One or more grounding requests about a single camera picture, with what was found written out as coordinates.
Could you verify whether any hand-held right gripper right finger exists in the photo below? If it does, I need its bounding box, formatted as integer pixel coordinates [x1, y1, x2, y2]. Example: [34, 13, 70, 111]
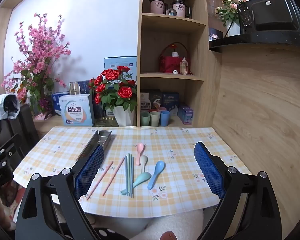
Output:
[194, 141, 285, 240]

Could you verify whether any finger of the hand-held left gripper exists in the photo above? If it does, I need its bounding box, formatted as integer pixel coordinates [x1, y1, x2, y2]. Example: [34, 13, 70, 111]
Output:
[0, 149, 15, 170]
[0, 133, 19, 153]

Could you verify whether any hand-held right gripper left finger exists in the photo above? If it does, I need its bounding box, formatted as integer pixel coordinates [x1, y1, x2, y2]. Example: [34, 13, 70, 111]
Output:
[15, 144, 105, 240]

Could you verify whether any pink chopstick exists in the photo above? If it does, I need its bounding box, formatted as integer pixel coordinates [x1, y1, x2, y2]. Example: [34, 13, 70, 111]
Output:
[86, 161, 114, 200]
[102, 157, 125, 197]

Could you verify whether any metal utensil tray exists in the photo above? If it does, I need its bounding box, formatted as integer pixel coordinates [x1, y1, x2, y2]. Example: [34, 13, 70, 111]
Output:
[76, 129, 113, 162]

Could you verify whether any blue spoon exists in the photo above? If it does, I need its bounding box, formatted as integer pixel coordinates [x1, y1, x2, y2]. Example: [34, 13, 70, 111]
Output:
[147, 161, 165, 190]

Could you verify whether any green spoon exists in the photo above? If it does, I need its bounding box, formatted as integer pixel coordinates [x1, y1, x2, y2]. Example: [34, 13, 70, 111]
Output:
[120, 172, 152, 195]

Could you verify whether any beige speckled spoon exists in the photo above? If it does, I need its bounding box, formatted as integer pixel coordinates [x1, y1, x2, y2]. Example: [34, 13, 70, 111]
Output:
[139, 155, 148, 174]

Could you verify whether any pink spoon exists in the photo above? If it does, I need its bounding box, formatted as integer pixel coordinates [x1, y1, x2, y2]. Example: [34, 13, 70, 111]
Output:
[136, 142, 145, 165]

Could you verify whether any person's right hand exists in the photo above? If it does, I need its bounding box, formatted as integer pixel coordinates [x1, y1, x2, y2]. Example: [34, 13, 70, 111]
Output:
[161, 231, 177, 240]

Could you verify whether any black chair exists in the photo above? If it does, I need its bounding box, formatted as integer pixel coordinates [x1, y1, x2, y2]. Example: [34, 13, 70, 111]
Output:
[0, 104, 40, 160]

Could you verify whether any pink floral cloth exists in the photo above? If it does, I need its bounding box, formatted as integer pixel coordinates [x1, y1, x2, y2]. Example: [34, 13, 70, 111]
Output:
[0, 180, 18, 230]

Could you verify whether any purple box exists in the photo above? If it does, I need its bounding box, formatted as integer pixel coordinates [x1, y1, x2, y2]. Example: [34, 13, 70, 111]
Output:
[177, 105, 193, 125]

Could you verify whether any white supplement box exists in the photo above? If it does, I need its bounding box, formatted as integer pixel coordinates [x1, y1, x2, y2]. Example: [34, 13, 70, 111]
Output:
[59, 94, 95, 127]

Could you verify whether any red rose plant white pot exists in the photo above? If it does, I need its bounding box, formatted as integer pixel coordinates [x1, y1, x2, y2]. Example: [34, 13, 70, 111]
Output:
[89, 66, 138, 127]

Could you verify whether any blue carton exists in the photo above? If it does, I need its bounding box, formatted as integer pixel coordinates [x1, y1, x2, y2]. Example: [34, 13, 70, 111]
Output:
[51, 92, 70, 117]

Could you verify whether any blue cup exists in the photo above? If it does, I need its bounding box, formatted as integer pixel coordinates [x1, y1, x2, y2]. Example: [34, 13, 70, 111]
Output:
[160, 110, 170, 127]

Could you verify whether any beige cup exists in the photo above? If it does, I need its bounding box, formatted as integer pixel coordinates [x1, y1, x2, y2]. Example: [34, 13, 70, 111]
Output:
[149, 111, 160, 127]

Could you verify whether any green cup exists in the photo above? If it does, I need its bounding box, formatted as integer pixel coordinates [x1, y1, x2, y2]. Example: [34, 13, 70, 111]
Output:
[140, 111, 150, 127]

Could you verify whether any blue illustrated box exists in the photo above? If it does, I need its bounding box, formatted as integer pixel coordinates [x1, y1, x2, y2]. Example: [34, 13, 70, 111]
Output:
[162, 93, 180, 117]

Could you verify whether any dark blue patterned box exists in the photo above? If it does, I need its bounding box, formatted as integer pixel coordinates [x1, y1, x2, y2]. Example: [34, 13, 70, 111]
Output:
[76, 80, 105, 119]

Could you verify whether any dark box with moon print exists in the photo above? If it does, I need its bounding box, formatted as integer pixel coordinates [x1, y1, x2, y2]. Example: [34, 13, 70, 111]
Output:
[150, 91, 163, 110]

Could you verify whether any white and black biscuit box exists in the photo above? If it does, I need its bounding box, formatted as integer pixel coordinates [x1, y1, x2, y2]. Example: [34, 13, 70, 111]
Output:
[140, 92, 152, 113]

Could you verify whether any pink blossom bouquet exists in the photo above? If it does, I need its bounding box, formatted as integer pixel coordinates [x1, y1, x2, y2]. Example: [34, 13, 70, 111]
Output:
[1, 12, 72, 115]

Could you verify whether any clear perfume bottle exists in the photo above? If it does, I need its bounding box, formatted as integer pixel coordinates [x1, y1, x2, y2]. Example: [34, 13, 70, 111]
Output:
[179, 56, 188, 75]

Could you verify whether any tall light blue box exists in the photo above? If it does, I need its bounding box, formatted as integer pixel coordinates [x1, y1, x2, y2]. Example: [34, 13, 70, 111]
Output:
[104, 56, 137, 85]

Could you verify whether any wooden shelf unit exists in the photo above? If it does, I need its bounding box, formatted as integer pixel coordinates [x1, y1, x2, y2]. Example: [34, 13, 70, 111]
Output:
[136, 0, 223, 127]

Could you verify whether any black speckled counter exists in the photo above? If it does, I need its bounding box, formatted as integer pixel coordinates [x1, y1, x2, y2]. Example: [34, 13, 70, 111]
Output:
[208, 34, 300, 53]

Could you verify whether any clear wine glass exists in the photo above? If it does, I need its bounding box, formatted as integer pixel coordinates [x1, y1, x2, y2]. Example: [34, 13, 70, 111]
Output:
[238, 3, 253, 28]

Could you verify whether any pink rose plant white pot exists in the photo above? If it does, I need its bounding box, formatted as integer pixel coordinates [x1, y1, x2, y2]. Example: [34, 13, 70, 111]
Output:
[214, 0, 247, 37]

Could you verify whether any pink mug black lid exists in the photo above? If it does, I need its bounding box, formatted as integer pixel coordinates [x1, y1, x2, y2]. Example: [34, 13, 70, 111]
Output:
[149, 0, 168, 14]
[172, 0, 192, 18]

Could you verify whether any black microwave oven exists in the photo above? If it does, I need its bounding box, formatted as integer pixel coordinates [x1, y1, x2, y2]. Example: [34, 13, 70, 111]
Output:
[237, 0, 300, 37]

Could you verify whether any red basket with handle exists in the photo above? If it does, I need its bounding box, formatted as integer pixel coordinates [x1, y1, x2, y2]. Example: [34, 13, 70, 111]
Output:
[159, 42, 191, 73]

